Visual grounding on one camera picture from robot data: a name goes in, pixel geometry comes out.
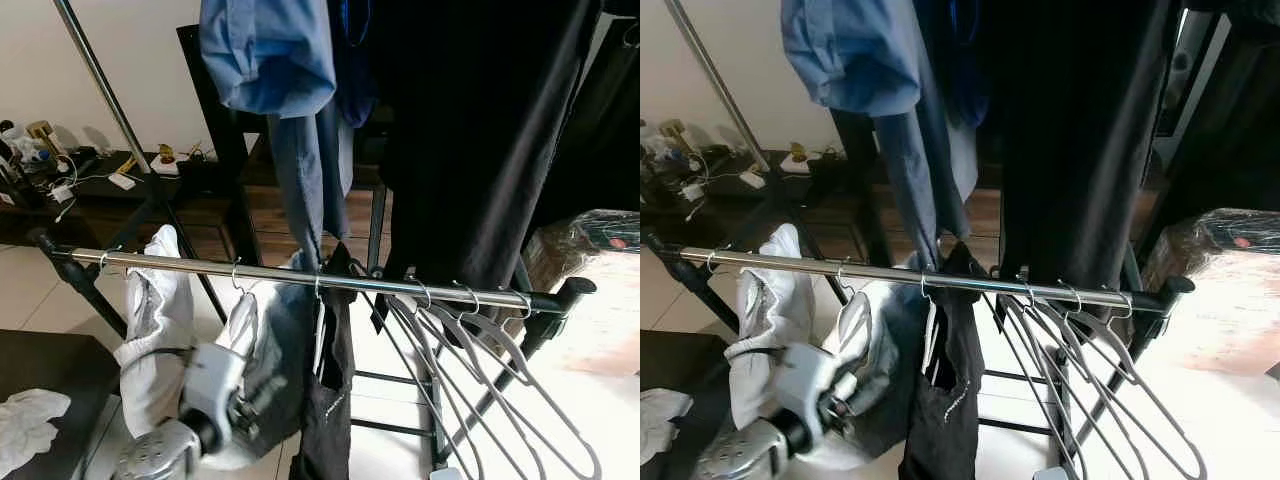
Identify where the black knit garment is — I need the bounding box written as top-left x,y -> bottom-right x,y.
898,243 -> 986,480
290,243 -> 358,480

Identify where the white printed cloth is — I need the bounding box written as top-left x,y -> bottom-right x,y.
0,388 -> 73,476
640,388 -> 683,466

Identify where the small white hanging garment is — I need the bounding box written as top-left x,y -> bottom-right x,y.
113,225 -> 196,441
725,223 -> 806,431

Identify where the black and chrome clothes rack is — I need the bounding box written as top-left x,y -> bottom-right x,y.
642,0 -> 1198,480
28,0 -> 598,480

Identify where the dark grey upholstered ottoman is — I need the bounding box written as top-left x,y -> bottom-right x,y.
640,330 -> 736,480
0,330 -> 123,480

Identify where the dark wooden low sideboard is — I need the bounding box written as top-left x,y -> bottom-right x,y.
0,150 -> 391,266
640,150 -> 1001,266

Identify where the plastic wrapped cardboard box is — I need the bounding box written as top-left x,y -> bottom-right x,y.
522,208 -> 641,373
1140,207 -> 1280,373

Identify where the blue hanging shirt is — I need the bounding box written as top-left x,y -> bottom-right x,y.
198,0 -> 376,271
780,0 -> 986,271

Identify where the long black hanging garment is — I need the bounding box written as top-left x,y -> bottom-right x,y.
370,0 -> 606,291
985,0 -> 1181,291

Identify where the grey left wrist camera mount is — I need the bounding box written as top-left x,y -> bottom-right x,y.
775,343 -> 843,426
178,343 -> 249,433

